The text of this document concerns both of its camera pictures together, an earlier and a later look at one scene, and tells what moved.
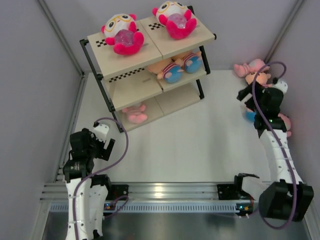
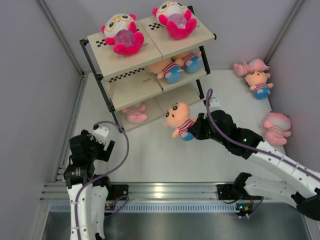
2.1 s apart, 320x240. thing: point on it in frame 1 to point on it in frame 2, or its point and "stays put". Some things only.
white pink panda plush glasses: [120, 30] stays put
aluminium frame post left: [43, 5] stays put
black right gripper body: [259, 92] to [204, 131]
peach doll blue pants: [250, 116] to [178, 116]
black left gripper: [106, 152] stays put
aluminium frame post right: [283, 31] stays put
